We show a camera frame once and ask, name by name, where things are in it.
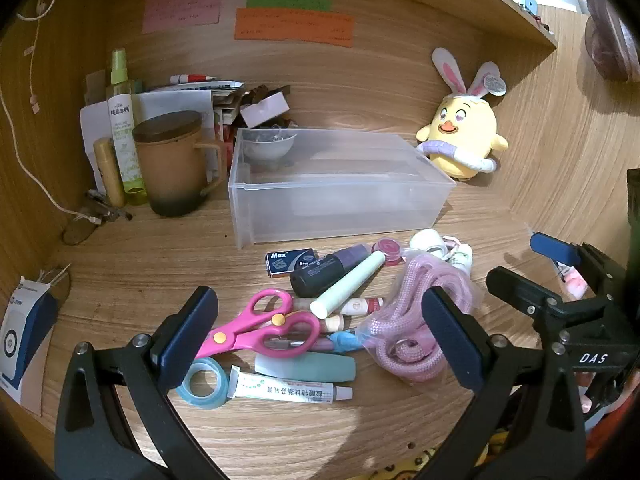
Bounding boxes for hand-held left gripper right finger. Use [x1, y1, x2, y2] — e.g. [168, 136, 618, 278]
[417, 286, 587, 480]

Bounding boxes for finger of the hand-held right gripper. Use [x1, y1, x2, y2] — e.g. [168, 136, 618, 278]
[485, 266, 563, 322]
[529, 231, 601, 273]

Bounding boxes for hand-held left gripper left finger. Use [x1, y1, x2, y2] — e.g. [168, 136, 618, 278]
[54, 286, 231, 480]

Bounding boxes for pink rope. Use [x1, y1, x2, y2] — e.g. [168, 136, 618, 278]
[361, 252, 476, 383]

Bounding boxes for blue tape roll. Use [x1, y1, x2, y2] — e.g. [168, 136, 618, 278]
[176, 357, 228, 411]

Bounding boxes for pink scissors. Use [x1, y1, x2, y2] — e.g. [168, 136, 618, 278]
[200, 289, 321, 360]

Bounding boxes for white red lipstick tube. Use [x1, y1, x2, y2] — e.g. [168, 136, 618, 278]
[292, 297, 386, 315]

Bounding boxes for white eraser block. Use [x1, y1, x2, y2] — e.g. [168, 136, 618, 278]
[409, 228, 448, 260]

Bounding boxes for blue clip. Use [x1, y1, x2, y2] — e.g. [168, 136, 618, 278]
[330, 329, 366, 355]

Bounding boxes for pink round jar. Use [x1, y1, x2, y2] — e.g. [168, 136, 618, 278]
[371, 238, 405, 267]

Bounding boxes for white ointment tube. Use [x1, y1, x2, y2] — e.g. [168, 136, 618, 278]
[227, 366, 354, 403]

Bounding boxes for beige lipstick tube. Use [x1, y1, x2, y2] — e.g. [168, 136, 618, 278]
[320, 315, 371, 333]

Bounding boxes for light green pen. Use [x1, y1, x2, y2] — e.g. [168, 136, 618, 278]
[310, 251, 386, 318]

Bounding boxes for blue staples box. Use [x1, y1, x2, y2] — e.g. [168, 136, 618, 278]
[265, 249, 321, 277]

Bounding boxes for teal case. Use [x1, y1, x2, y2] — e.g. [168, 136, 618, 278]
[254, 351, 357, 383]

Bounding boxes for black purple marker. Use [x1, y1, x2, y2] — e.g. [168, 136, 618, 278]
[290, 243, 372, 298]

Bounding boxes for clear plastic drawer box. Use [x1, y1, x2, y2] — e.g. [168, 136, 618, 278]
[227, 127, 457, 250]

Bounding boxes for person's right hand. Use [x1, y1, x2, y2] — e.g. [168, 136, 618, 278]
[574, 371, 596, 415]

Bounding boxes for small pink white tube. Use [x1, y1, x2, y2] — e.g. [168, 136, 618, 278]
[552, 260, 588, 301]

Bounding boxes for small white green bottle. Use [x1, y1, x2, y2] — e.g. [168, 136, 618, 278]
[447, 242, 473, 276]

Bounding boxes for yellow printed cloth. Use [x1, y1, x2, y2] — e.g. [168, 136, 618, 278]
[365, 430, 506, 480]

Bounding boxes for yellow chick plush toy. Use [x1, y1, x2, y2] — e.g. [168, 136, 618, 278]
[416, 47, 509, 182]

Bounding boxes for brown ceramic mug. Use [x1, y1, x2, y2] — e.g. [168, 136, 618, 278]
[134, 130, 226, 218]

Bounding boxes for blue white carton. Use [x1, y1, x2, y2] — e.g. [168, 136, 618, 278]
[0, 275, 58, 406]

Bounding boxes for gold tube bottle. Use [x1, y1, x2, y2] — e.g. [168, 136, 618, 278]
[93, 137, 126, 208]

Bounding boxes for small white bowl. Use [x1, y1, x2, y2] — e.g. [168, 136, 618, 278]
[240, 129, 298, 163]

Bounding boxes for wooden mug lid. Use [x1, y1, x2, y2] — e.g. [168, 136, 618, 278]
[132, 111, 202, 143]

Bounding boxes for brown round object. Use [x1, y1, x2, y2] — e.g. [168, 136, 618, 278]
[585, 0, 640, 83]

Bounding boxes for green spray bottle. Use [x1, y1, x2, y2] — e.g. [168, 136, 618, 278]
[105, 48, 148, 206]

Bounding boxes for stack of paper packets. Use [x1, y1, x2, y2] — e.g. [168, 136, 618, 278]
[212, 82, 296, 161]

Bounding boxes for white paper sheet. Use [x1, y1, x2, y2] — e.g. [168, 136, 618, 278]
[80, 90, 213, 196]

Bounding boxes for small white box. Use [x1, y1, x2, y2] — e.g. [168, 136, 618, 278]
[240, 92, 291, 128]

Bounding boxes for wooden shelf board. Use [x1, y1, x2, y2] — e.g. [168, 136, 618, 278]
[435, 0, 558, 51]

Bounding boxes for orange paper note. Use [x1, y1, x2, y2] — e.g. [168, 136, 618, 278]
[234, 8, 355, 48]

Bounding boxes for pink paper note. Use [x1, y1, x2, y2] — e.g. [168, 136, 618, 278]
[141, 0, 222, 35]

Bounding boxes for green paper note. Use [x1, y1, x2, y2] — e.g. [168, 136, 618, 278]
[246, 0, 333, 12]

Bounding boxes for thin frame glasses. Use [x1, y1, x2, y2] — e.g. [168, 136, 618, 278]
[62, 190, 133, 246]

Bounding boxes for white cable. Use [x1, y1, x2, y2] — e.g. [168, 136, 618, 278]
[0, 0, 101, 226]

